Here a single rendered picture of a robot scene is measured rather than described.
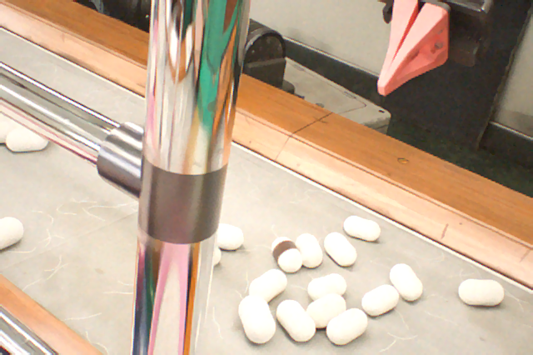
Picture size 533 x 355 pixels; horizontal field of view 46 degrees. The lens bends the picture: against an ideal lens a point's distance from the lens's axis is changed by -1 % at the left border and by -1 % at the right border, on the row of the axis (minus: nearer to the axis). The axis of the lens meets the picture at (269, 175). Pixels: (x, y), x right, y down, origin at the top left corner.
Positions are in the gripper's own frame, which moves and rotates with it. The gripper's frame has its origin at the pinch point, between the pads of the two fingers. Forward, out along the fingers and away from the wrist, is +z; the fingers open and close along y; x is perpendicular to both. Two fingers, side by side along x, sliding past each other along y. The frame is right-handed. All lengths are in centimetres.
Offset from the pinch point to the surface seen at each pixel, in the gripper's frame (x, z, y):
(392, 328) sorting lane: 1.6, 17.6, 10.6
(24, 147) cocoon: -2.3, 21.2, -25.3
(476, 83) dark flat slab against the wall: 167, -108, -38
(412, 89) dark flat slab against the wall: 176, -100, -62
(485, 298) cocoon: 5.1, 11.3, 14.9
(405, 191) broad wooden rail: 9.4, 4.6, 3.8
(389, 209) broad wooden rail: 9.6, 6.8, 3.4
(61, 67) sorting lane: 8.4, 9.8, -40.1
